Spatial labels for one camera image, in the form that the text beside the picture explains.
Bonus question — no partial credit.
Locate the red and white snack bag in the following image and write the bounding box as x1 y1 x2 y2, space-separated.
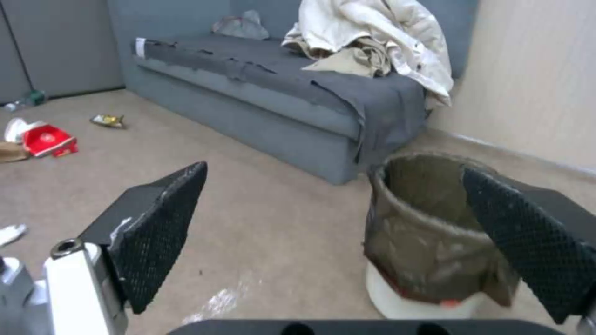
21 127 79 158

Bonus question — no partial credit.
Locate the dark grey bed sheet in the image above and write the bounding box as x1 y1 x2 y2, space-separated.
142 33 427 165

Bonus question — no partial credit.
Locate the cream white crumpled duvet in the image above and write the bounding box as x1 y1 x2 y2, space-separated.
280 0 454 108

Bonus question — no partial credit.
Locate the beige crumpled cloth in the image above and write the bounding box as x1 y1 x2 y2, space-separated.
300 36 398 78

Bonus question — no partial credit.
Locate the white plastic bag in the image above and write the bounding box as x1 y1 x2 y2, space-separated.
4 117 47 144

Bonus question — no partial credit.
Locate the clear plastic film scrap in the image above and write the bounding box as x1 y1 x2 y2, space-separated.
180 272 262 326

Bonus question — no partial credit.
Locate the white crumpled tissue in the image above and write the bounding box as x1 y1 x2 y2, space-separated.
0 224 29 246

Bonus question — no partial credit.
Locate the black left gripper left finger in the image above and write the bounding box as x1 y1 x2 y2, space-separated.
0 161 209 335

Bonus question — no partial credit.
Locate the grey blue low bed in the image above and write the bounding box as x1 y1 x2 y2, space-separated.
106 0 481 186

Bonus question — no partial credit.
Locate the brown paper bag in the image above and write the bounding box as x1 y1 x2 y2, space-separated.
0 141 33 164

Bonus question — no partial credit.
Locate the clear plastic bottle green label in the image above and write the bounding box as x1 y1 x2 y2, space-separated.
2 90 48 112

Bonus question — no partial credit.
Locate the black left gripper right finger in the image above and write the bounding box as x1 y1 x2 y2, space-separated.
462 166 596 335

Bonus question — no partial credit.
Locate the gold crumpled wrapper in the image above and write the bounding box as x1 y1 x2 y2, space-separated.
89 114 128 130

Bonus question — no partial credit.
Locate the white trash can with liner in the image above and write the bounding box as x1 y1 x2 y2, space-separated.
362 152 521 319

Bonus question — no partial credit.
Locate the grey crumpled garment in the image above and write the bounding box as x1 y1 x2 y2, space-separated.
211 9 270 40

